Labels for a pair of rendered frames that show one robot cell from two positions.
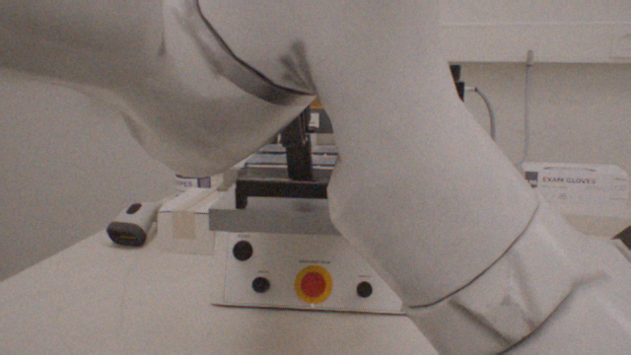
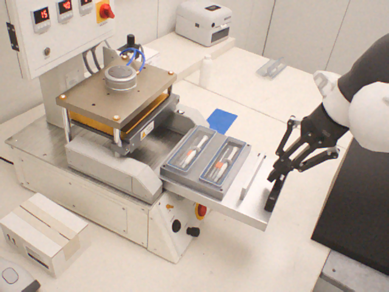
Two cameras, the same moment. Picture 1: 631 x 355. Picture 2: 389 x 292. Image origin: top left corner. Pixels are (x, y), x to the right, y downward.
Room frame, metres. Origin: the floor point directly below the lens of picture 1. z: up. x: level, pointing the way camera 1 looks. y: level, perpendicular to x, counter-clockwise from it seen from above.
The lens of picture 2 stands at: (0.77, 0.69, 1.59)
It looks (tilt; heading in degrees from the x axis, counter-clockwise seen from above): 39 degrees down; 285
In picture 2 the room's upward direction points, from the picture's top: 7 degrees clockwise
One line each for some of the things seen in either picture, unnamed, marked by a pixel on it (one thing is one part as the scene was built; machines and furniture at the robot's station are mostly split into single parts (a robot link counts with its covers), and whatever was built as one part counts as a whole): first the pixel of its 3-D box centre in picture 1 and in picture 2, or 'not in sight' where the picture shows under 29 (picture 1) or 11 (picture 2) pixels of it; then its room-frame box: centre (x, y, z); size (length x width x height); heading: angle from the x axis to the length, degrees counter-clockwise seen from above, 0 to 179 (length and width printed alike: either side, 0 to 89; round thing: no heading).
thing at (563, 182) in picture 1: (569, 181); (134, 64); (1.42, -0.60, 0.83); 0.23 x 0.12 x 0.07; 80
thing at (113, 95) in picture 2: not in sight; (115, 86); (1.20, -0.04, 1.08); 0.31 x 0.24 x 0.13; 84
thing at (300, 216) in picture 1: (310, 181); (224, 169); (0.86, 0.02, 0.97); 0.30 x 0.22 x 0.08; 174
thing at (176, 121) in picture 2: not in sight; (170, 115); (1.08, -0.15, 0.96); 0.26 x 0.05 x 0.07; 174
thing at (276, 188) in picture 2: (295, 193); (278, 184); (0.73, 0.03, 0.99); 0.15 x 0.02 x 0.04; 84
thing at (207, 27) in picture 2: not in sight; (203, 21); (1.29, -1.14, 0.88); 0.25 x 0.20 x 0.17; 160
